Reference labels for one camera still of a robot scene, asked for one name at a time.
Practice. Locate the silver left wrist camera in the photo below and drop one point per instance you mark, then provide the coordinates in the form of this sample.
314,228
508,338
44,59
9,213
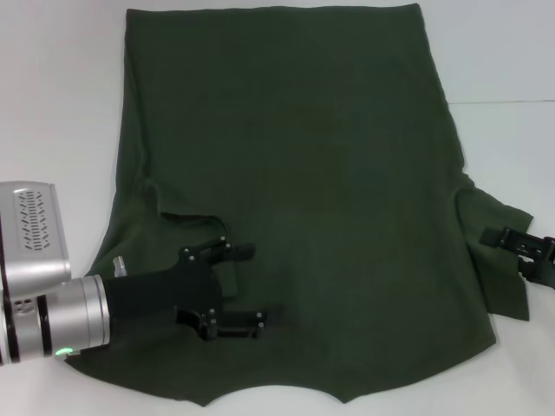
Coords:
34,234

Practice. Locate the small silver stub connector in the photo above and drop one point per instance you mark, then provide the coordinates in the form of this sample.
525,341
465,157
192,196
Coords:
120,266

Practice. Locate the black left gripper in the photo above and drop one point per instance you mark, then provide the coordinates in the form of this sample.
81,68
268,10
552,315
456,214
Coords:
165,299

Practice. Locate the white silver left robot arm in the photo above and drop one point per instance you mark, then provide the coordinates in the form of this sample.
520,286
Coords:
65,316

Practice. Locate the dark green shirt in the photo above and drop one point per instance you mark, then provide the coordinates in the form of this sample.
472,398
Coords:
303,151

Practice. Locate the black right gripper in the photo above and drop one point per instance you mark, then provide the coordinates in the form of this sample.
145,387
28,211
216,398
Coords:
544,268

